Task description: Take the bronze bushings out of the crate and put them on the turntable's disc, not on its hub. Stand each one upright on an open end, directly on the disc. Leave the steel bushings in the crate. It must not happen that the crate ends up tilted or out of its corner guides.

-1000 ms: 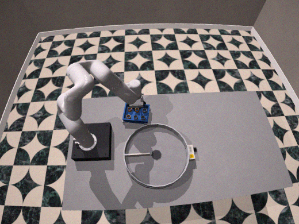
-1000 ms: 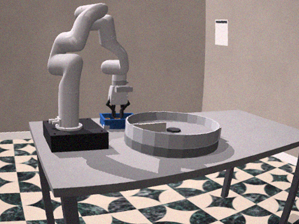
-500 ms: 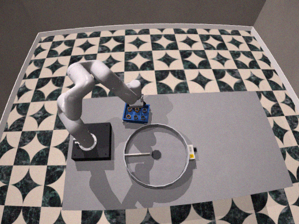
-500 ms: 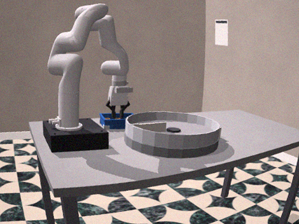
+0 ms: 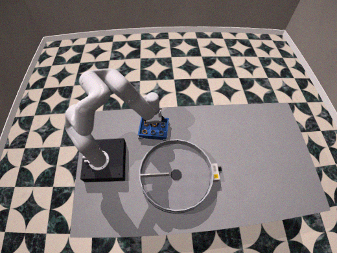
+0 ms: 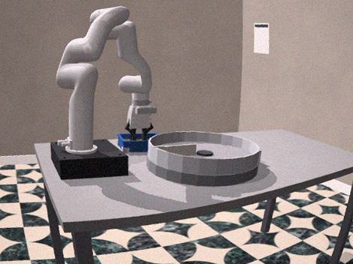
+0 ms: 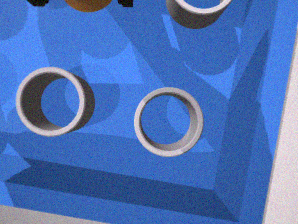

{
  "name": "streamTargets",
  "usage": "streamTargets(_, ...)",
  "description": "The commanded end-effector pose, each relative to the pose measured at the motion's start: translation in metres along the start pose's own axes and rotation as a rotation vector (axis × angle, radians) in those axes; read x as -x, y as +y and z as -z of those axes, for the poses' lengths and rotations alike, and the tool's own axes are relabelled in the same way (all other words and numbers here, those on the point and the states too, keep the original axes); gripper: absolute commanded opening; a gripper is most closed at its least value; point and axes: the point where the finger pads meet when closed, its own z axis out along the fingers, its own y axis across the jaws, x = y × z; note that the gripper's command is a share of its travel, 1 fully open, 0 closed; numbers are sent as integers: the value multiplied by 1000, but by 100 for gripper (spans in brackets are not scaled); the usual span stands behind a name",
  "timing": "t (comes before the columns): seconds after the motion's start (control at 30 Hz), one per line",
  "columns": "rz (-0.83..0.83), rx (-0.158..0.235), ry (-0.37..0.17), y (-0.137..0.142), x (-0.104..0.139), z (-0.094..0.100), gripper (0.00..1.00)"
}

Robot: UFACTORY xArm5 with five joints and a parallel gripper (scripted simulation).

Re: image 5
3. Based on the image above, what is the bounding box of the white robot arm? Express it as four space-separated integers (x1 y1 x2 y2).
65 69 162 171

